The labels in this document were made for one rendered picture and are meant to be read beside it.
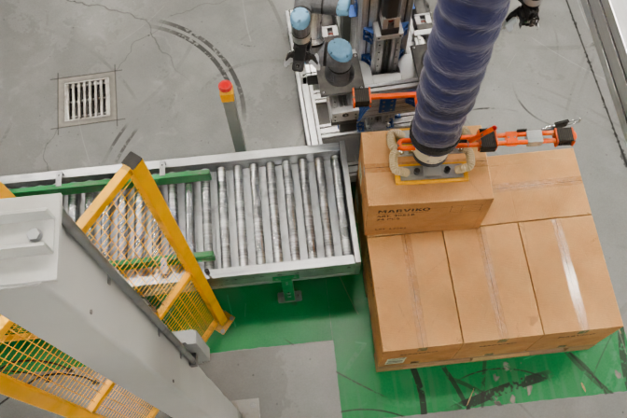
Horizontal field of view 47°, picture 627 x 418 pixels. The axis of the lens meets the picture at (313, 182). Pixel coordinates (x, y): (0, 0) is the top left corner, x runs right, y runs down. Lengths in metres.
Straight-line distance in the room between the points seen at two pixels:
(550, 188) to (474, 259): 0.59
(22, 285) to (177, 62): 3.90
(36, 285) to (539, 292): 2.97
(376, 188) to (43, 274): 2.42
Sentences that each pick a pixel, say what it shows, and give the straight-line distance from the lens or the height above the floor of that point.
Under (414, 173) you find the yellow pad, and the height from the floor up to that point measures 1.09.
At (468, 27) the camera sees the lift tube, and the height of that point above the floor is 2.18.
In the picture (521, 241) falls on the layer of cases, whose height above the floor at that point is 0.54.
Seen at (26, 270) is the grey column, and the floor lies 3.00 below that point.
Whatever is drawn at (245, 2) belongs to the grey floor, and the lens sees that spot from 5.28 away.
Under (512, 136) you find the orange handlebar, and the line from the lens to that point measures 3.40.
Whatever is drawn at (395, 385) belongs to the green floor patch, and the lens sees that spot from 4.17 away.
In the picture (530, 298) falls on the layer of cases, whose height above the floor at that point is 0.54.
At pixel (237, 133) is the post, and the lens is 4.03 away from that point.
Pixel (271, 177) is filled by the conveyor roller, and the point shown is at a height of 0.55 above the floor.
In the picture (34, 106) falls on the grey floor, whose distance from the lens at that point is 5.15.
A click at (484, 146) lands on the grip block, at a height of 1.20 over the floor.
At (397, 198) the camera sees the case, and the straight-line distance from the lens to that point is 3.45.
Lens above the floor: 4.10
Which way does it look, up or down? 65 degrees down
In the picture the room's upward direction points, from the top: 3 degrees counter-clockwise
